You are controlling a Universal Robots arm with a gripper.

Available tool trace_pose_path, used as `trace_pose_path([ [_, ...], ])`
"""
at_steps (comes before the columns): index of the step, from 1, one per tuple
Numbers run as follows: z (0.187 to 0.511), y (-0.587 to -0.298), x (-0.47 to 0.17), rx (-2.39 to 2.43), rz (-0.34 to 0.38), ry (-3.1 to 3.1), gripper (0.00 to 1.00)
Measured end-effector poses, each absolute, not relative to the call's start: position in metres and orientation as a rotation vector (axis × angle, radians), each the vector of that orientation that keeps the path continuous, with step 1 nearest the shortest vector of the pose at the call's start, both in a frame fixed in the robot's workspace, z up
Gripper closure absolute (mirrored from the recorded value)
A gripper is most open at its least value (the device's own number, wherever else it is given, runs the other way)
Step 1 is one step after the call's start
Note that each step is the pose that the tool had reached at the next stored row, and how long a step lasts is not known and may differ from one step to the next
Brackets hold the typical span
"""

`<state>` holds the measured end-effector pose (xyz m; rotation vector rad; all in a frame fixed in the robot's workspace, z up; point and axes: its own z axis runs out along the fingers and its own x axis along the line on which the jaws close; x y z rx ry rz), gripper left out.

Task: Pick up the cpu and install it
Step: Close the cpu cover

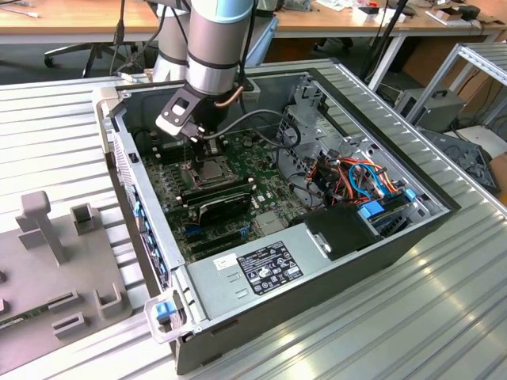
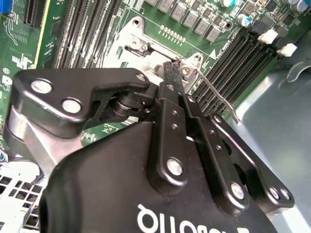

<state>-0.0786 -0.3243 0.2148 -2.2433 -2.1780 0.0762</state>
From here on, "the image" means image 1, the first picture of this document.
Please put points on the silver green CPU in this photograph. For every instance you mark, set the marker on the silver green CPU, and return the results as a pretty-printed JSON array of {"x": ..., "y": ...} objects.
[{"x": 216, "y": 171}]

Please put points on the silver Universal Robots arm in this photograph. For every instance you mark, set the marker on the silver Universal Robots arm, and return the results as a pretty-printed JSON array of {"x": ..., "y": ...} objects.
[{"x": 214, "y": 47}]

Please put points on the CPU socket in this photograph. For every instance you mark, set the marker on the CPU socket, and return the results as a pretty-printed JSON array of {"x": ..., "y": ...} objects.
[{"x": 197, "y": 180}]

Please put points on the green RAM stick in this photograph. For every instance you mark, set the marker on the green RAM stick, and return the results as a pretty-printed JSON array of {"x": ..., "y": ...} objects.
[
  {"x": 219, "y": 198},
  {"x": 14, "y": 322}
]

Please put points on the black graphics card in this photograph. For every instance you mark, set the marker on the black graphics card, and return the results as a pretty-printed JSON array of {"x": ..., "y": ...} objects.
[{"x": 223, "y": 207}]

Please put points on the green motherboard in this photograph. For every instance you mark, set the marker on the green motherboard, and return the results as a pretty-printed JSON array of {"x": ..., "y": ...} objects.
[{"x": 273, "y": 190}]

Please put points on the silver metal drive cage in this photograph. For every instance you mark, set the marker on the silver metal drive cage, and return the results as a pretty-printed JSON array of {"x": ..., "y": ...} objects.
[{"x": 313, "y": 136}]

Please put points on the black expansion slot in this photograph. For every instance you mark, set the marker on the black expansion slot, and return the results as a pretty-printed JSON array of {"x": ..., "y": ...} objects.
[
  {"x": 214, "y": 237},
  {"x": 218, "y": 246}
]

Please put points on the silver chipset heatsink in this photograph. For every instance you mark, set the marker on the silver chipset heatsink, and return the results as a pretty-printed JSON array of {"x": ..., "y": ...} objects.
[{"x": 269, "y": 222}]

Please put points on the office chair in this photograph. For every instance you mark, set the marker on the office chair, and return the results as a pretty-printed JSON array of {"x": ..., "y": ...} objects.
[{"x": 95, "y": 49}]

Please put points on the black chair base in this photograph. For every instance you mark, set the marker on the black chair base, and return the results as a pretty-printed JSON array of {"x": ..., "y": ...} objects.
[{"x": 340, "y": 42}]

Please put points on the wooden desk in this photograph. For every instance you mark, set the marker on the wooden desk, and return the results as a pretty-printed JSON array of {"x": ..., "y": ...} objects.
[
  {"x": 59, "y": 21},
  {"x": 336, "y": 21}
]

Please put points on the silver power supply unit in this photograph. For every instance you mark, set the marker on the silver power supply unit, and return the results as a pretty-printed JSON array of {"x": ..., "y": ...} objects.
[{"x": 214, "y": 289}]

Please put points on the black plastic cover box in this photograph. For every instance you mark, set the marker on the black plastic cover box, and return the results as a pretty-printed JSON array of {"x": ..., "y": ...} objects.
[{"x": 340, "y": 231}]

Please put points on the blue disk carrier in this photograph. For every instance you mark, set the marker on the blue disk carrier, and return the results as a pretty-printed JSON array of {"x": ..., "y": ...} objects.
[{"x": 372, "y": 210}]

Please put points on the grey disk bay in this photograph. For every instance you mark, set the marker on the grey disk bay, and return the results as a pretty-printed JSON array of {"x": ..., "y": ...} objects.
[{"x": 398, "y": 221}]

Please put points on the black PC case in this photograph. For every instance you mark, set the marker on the black PC case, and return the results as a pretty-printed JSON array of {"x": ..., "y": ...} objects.
[{"x": 297, "y": 312}]

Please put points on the grey parts rack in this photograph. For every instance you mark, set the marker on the grey parts rack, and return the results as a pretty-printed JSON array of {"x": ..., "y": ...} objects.
[{"x": 39, "y": 285}]

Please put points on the dark grey plastic panel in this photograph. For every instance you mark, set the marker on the dark grey plastic panel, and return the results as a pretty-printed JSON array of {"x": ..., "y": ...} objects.
[{"x": 455, "y": 152}]

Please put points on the small cardboard box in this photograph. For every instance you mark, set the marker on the small cardboard box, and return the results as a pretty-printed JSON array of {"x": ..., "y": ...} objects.
[{"x": 445, "y": 17}]

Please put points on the small black device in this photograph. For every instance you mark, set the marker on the small black device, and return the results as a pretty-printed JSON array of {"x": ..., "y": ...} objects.
[{"x": 471, "y": 12}]

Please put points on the brown cardboard box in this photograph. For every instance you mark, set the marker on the brown cardboard box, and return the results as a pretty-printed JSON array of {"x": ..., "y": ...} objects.
[{"x": 500, "y": 174}]

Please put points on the aluminium profile frame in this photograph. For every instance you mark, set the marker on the aluminium profile frame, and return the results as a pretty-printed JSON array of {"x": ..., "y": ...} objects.
[{"x": 483, "y": 65}]

